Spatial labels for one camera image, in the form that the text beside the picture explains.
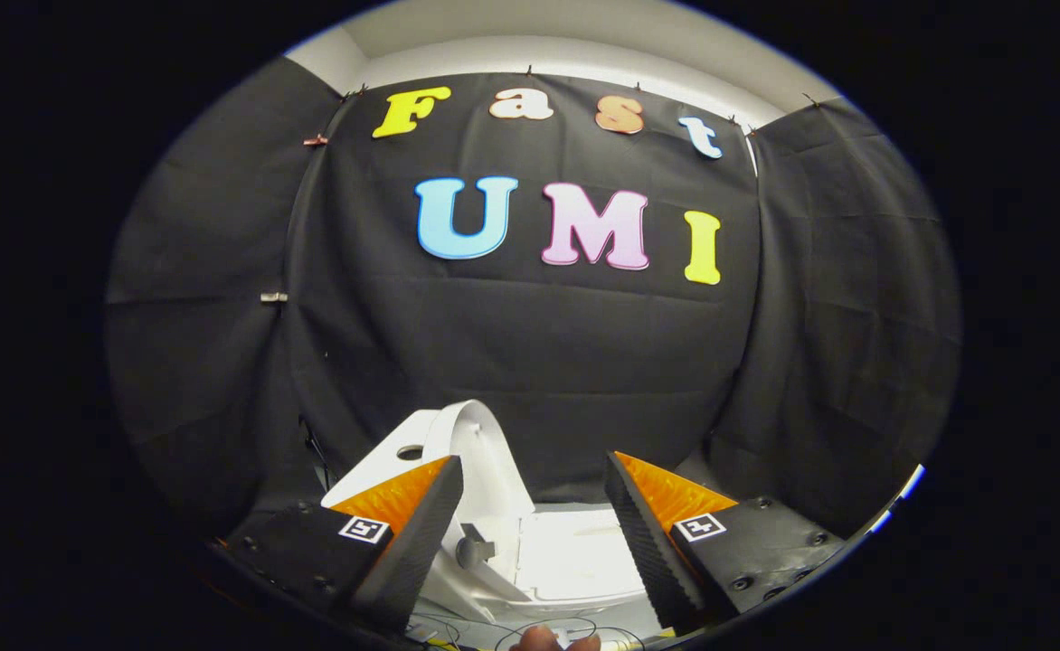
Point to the small silver clip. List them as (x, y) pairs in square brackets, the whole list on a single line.
[(273, 297)]

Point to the white toilet bowl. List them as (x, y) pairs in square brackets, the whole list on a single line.
[(575, 561)]

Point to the white toilet tank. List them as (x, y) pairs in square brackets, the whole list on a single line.
[(376, 470)]

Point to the black backdrop cloth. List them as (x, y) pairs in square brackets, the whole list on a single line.
[(530, 344)]

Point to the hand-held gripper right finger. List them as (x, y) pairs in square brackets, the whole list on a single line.
[(652, 561)]

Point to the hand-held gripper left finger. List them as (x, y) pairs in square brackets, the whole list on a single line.
[(417, 551)]

